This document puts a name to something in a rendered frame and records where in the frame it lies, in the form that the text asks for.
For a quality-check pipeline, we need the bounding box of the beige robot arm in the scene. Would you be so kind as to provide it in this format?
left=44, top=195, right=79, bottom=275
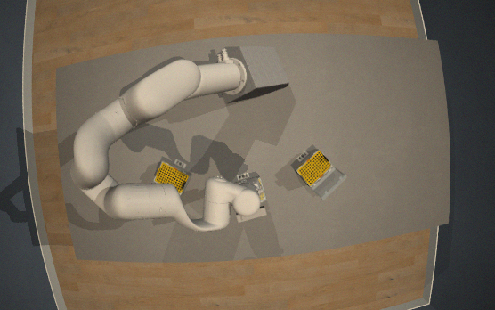
left=70, top=49, right=266, bottom=232

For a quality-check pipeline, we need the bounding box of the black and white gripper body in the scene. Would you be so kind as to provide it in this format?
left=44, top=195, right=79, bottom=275
left=236, top=178, right=261, bottom=189

